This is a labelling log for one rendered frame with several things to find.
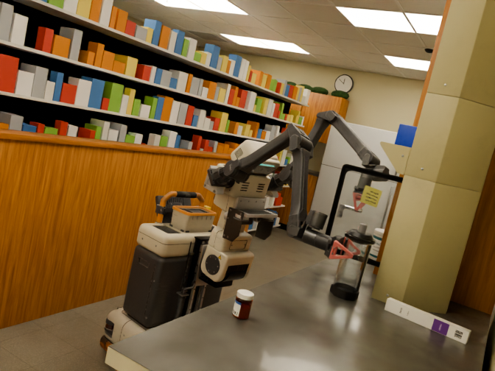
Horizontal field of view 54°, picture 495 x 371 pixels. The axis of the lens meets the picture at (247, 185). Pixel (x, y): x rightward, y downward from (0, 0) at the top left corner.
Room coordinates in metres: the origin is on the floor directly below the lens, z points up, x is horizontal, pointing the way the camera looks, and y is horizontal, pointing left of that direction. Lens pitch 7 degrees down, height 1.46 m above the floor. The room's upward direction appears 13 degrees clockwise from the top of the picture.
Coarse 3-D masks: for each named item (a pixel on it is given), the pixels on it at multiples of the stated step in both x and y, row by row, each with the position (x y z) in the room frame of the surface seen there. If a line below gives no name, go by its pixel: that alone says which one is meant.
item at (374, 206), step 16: (352, 176) 2.12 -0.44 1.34; (368, 176) 2.09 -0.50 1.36; (352, 192) 2.11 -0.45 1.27; (368, 192) 2.09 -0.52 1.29; (384, 192) 2.06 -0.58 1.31; (352, 208) 2.11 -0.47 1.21; (368, 208) 2.08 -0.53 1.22; (384, 208) 2.06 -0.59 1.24; (336, 224) 2.12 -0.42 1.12; (352, 224) 2.10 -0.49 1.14; (368, 224) 2.07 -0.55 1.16; (384, 224) 2.05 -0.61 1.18; (384, 240) 2.05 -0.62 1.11; (368, 256) 2.06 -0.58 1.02
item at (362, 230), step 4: (360, 224) 1.68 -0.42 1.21; (364, 224) 1.69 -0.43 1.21; (360, 228) 1.68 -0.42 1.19; (364, 228) 1.68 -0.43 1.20; (348, 232) 1.69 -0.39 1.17; (352, 232) 1.67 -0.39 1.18; (356, 232) 1.66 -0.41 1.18; (360, 232) 1.68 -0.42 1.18; (364, 232) 1.68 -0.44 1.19; (356, 236) 1.65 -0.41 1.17; (360, 236) 1.65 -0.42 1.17; (364, 236) 1.65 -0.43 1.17; (368, 236) 1.66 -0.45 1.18; (372, 236) 1.68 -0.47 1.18
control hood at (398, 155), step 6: (384, 144) 1.79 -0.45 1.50; (390, 144) 1.78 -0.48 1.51; (396, 144) 1.78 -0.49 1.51; (384, 150) 1.79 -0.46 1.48; (390, 150) 1.78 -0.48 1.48; (396, 150) 1.77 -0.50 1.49; (402, 150) 1.76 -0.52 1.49; (408, 150) 1.75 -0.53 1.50; (390, 156) 1.78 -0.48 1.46; (396, 156) 1.77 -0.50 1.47; (402, 156) 1.76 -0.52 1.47; (408, 156) 1.75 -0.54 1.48; (396, 162) 1.77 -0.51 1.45; (402, 162) 1.76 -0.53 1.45; (396, 168) 1.76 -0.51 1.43; (402, 168) 1.75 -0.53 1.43
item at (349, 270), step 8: (352, 240) 1.65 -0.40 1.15; (368, 240) 1.65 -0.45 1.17; (352, 248) 1.65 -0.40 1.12; (360, 248) 1.65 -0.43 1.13; (368, 248) 1.66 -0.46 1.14; (360, 256) 1.65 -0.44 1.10; (344, 264) 1.66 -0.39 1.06; (352, 264) 1.65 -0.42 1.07; (360, 264) 1.65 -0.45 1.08; (336, 272) 1.70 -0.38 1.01; (344, 272) 1.66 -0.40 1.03; (352, 272) 1.65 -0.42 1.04; (360, 272) 1.66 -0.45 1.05; (336, 280) 1.68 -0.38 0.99; (344, 280) 1.65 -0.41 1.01; (352, 280) 1.65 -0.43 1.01; (344, 288) 1.65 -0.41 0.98; (352, 288) 1.65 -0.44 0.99
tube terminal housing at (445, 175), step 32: (448, 96) 1.71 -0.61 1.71; (448, 128) 1.70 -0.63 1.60; (480, 128) 1.73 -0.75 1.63; (416, 160) 1.73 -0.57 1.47; (448, 160) 1.70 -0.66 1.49; (480, 160) 1.74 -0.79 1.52; (416, 192) 1.72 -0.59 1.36; (448, 192) 1.71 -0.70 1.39; (480, 192) 1.76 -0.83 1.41; (416, 224) 1.71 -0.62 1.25; (448, 224) 1.72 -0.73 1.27; (384, 256) 1.74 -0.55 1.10; (416, 256) 1.70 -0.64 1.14; (448, 256) 1.74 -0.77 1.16; (384, 288) 1.73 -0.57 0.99; (416, 288) 1.71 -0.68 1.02; (448, 288) 1.75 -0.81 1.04
